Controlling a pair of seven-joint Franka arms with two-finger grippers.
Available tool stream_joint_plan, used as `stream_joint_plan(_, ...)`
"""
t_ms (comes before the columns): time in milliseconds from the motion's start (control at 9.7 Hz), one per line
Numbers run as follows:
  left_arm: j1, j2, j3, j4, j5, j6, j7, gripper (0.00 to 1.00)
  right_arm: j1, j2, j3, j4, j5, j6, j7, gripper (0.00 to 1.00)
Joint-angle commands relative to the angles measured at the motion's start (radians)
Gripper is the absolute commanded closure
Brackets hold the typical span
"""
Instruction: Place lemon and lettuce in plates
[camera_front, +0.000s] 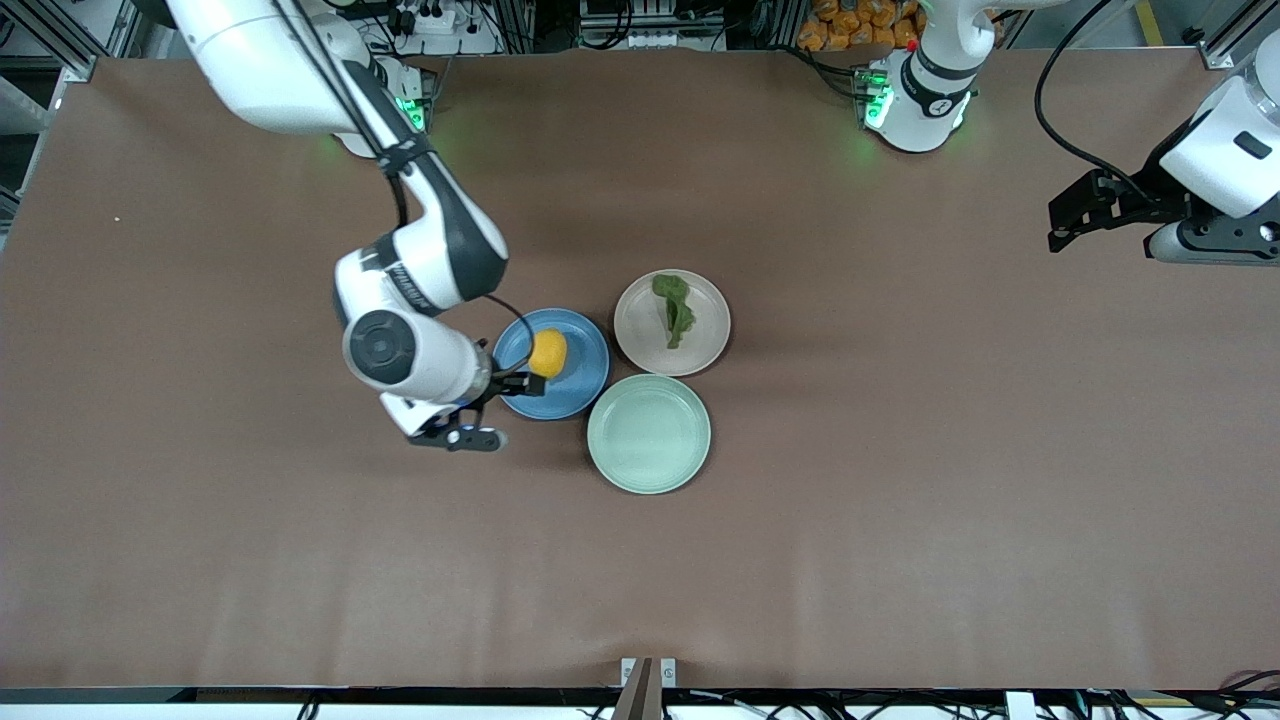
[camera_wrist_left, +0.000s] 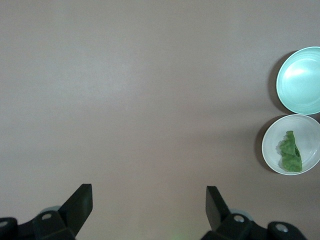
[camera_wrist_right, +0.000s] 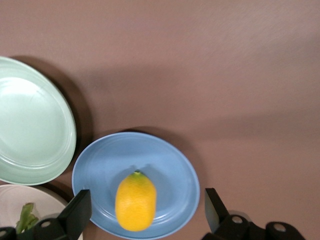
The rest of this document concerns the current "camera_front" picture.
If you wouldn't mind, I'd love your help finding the yellow lemon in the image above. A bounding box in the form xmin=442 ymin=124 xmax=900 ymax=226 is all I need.
xmin=528 ymin=328 xmax=569 ymax=380

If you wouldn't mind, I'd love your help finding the green lettuce leaf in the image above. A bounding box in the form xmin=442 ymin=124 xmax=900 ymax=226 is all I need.
xmin=651 ymin=273 xmax=698 ymax=351

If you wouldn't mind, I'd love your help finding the blue plate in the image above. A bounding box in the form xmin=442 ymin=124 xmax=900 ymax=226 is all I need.
xmin=490 ymin=308 xmax=611 ymax=421

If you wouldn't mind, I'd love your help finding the beige plate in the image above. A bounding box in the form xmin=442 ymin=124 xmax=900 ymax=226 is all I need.
xmin=613 ymin=269 xmax=732 ymax=378

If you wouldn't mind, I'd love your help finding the pale green plate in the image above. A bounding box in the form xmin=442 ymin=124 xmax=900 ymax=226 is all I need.
xmin=587 ymin=374 xmax=712 ymax=495

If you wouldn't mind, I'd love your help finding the brown paper table cover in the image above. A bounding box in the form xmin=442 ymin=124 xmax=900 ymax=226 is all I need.
xmin=0 ymin=45 xmax=1280 ymax=691

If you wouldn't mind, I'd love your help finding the pile of orange items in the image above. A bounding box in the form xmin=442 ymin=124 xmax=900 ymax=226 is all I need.
xmin=797 ymin=0 xmax=926 ymax=53

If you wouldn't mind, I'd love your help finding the white power strip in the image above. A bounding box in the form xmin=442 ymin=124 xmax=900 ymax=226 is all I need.
xmin=385 ymin=0 xmax=461 ymax=33

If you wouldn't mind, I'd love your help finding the white equipment rack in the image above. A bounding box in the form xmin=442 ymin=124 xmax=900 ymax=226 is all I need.
xmin=578 ymin=0 xmax=729 ymax=51

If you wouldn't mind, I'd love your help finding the aluminium frame post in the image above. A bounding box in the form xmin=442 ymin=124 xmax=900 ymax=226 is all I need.
xmin=20 ymin=0 xmax=136 ymax=83
xmin=1195 ymin=0 xmax=1280 ymax=71

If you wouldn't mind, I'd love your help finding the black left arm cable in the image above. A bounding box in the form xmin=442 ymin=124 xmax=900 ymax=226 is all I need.
xmin=1035 ymin=0 xmax=1136 ymax=191

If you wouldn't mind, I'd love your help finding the metal table edge bracket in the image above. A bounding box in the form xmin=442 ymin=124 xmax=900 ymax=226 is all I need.
xmin=620 ymin=657 xmax=678 ymax=720

